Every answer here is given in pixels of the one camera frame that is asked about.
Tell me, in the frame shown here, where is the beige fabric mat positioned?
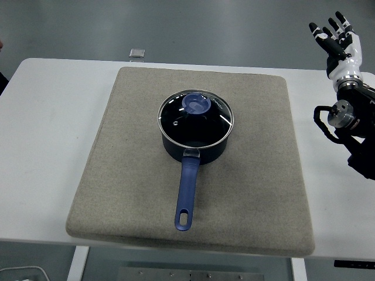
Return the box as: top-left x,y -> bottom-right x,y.
64,66 -> 316,258

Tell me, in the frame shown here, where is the grey metal plate with screws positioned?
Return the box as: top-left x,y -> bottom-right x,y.
117,266 -> 266,281

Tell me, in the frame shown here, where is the glass pot lid blue knob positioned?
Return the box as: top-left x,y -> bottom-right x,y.
157,88 -> 235,147

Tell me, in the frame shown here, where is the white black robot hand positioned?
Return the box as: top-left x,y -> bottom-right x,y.
308,11 -> 364,83

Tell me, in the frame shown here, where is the black table control panel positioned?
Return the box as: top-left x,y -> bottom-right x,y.
333,259 -> 375,269

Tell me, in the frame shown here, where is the dark pot with blue handle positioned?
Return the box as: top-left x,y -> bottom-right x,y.
159,122 -> 232,232

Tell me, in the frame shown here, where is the white table leg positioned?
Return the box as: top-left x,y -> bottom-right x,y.
289,257 -> 308,281
66,245 -> 90,281

